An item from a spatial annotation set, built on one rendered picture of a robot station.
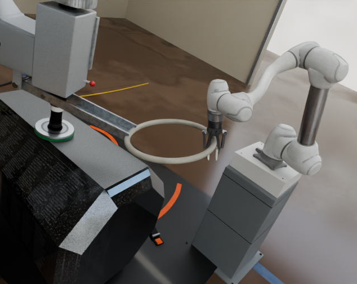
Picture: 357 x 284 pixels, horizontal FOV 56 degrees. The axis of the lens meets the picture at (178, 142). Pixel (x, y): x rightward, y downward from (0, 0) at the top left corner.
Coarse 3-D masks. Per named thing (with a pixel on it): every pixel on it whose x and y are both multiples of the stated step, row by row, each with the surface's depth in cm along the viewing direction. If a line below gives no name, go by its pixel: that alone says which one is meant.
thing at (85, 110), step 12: (12, 84) 178; (24, 84) 180; (48, 96) 180; (72, 96) 189; (72, 108) 180; (84, 108) 190; (96, 108) 189; (84, 120) 181; (96, 120) 179; (108, 120) 189; (120, 120) 188; (120, 132) 179
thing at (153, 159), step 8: (160, 120) 198; (168, 120) 199; (176, 120) 199; (184, 120) 199; (136, 128) 188; (200, 128) 192; (128, 136) 178; (128, 144) 170; (216, 144) 176; (136, 152) 164; (208, 152) 167; (152, 160) 160; (160, 160) 159; (168, 160) 158; (176, 160) 159; (184, 160) 159; (192, 160) 161
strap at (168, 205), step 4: (96, 128) 370; (104, 132) 368; (108, 136) 363; (112, 140) 359; (180, 184) 328; (176, 188) 322; (180, 188) 323; (176, 192) 317; (172, 196) 310; (176, 196) 312; (172, 200) 306; (168, 204) 300; (172, 204) 301; (164, 208) 293; (168, 208) 295; (160, 212) 288; (164, 212) 289; (160, 216) 284
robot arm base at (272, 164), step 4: (256, 148) 236; (260, 148) 236; (260, 152) 232; (256, 156) 227; (260, 156) 227; (264, 156) 224; (260, 160) 225; (264, 160) 223; (268, 160) 222; (272, 160) 221; (276, 160) 221; (268, 164) 221; (272, 164) 221; (276, 164) 222; (280, 164) 224; (284, 164) 228; (272, 168) 218; (276, 168) 222
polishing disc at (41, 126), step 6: (42, 120) 198; (48, 120) 200; (36, 126) 191; (42, 126) 193; (66, 126) 200; (72, 126) 201; (42, 132) 188; (48, 132) 189; (54, 132) 191; (60, 132) 193; (66, 132) 194; (72, 132) 196; (54, 138) 188; (60, 138) 189
